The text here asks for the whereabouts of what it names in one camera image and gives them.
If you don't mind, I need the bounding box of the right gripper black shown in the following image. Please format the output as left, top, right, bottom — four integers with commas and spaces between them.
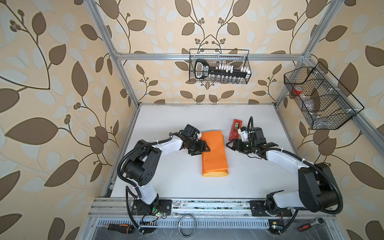
226, 137, 256, 153

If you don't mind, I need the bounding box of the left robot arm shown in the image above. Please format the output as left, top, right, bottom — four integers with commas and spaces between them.
117, 125, 211, 208

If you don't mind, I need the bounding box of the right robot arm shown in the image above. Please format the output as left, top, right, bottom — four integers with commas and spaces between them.
226, 128, 344, 216

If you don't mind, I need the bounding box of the red tape dispenser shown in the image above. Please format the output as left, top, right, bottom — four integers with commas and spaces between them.
229, 119, 243, 141

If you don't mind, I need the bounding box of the black socket tool set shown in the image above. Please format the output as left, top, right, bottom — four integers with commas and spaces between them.
192, 60, 252, 80

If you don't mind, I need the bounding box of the red capped item in basket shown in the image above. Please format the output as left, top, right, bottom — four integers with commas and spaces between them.
292, 86, 303, 96

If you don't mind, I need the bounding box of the orange black screwdriver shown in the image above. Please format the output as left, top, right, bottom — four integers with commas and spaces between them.
107, 224, 135, 234

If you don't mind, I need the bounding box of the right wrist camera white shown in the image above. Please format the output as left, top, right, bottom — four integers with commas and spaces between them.
238, 127, 249, 142

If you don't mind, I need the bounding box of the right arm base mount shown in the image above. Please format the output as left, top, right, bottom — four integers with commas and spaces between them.
249, 200, 293, 217

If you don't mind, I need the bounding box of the metal ring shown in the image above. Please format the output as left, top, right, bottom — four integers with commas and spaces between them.
177, 214, 198, 239

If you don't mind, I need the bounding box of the black wire basket back wall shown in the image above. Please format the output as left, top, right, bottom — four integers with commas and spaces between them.
189, 48, 252, 85

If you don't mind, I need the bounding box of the black wire basket wall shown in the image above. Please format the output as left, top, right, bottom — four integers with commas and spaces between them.
189, 48, 252, 85
284, 62, 364, 130

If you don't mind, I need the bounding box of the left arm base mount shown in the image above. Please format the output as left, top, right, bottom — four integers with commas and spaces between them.
132, 199, 172, 217

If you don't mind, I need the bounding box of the black wire basket right wall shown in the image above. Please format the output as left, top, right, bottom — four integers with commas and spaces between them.
284, 62, 364, 130

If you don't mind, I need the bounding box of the red handled ratchet wrench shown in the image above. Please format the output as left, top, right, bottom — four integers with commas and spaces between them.
298, 218, 325, 232

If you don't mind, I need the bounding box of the aluminium front rail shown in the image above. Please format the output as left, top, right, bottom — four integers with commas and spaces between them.
88, 197, 338, 220

